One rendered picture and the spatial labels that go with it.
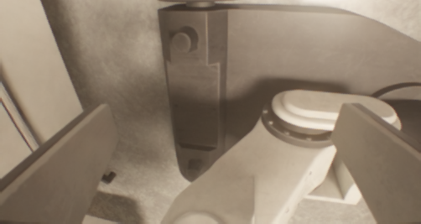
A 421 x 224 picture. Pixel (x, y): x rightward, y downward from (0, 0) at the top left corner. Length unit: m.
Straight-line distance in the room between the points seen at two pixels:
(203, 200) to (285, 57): 0.34
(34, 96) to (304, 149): 0.59
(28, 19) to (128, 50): 0.29
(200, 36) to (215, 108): 0.18
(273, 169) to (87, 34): 0.74
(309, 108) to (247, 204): 0.19
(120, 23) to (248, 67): 0.46
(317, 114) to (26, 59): 0.61
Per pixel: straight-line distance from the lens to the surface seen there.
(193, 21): 0.42
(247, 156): 0.32
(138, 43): 0.74
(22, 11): 0.62
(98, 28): 0.81
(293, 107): 0.36
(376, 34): 0.51
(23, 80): 0.61
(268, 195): 0.28
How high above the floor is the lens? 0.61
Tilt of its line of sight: 57 degrees down
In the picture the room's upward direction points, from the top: 157 degrees counter-clockwise
